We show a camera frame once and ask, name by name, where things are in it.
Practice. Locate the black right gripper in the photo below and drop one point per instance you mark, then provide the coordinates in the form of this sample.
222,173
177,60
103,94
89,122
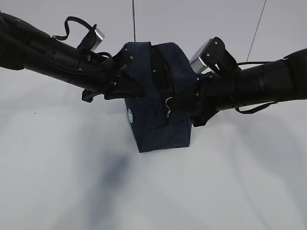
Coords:
214,93

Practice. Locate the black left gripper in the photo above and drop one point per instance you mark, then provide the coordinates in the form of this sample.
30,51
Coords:
104,74

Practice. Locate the dark blue lunch bag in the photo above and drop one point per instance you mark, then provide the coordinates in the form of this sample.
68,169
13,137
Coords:
163,70

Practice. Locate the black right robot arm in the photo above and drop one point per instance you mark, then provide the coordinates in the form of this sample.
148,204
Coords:
245,90

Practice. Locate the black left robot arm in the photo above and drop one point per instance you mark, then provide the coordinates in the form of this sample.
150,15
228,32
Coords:
22,46

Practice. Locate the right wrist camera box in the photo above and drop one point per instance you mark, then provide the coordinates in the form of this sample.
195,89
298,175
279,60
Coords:
214,55

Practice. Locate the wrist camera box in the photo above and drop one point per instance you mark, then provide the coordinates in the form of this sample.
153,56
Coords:
214,55
92,40

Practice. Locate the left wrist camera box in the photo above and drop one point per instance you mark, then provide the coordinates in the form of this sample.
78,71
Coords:
92,40

